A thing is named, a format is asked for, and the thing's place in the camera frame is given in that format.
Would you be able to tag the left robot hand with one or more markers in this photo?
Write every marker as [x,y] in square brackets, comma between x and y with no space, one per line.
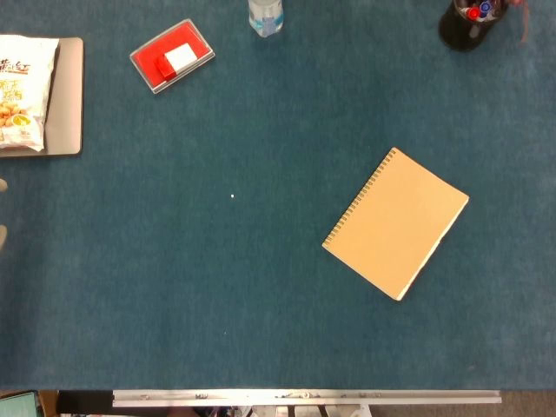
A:
[2,236]

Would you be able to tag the tan spiral notebook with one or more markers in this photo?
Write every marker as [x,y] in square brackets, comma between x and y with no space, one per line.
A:
[395,226]

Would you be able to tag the red box with white card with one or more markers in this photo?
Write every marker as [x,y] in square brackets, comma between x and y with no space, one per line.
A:
[147,65]

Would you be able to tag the white snack bag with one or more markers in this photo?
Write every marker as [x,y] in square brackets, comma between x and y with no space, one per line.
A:
[21,87]

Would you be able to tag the teal flat object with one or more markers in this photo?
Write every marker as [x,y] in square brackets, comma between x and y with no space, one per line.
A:
[17,404]

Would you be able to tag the blue felt table cloth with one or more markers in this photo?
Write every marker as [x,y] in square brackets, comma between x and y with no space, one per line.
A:
[217,282]

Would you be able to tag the red and white stamp block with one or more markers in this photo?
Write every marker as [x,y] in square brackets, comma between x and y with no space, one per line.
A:
[180,58]

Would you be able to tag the upright clear water bottle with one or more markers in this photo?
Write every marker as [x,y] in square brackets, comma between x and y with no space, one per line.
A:
[265,17]

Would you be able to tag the black mesh pen holder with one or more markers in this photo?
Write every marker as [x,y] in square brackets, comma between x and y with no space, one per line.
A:
[460,35]

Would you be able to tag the red cap marker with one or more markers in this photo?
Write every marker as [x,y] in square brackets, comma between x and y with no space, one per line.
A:
[473,14]

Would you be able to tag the blue cap marker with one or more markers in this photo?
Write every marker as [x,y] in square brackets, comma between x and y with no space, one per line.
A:
[485,7]

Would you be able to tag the white marker dark cap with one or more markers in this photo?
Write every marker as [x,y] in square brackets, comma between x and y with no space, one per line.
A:
[497,14]

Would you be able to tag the aluminium rail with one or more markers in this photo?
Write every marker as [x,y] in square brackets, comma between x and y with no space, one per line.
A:
[304,397]

